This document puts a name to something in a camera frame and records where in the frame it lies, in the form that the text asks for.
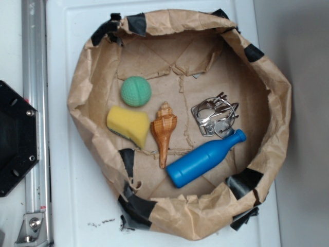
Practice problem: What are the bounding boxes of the yellow sponge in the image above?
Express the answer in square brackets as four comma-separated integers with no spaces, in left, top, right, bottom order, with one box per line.
[106,105,150,149]

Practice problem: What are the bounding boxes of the green round sponge ball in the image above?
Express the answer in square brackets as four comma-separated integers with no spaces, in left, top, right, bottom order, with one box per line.
[120,76,152,107]

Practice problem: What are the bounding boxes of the wooden conch shell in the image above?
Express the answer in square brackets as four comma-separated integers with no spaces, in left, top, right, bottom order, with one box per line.
[151,102,177,169]

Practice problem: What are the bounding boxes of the blue plastic bottle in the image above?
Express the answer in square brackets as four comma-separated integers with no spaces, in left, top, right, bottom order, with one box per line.
[166,129,246,188]

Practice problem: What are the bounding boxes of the brown paper bag basket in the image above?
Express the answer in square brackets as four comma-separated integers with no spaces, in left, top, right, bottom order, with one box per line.
[67,10,291,240]

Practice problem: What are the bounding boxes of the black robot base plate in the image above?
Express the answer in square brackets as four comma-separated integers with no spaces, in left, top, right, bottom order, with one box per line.
[0,81,38,198]

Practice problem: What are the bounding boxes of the aluminium profile rail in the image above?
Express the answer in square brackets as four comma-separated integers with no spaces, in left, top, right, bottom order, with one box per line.
[22,1,53,246]

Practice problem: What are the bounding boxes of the metal corner bracket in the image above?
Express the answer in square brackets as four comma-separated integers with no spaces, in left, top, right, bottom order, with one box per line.
[14,212,48,246]

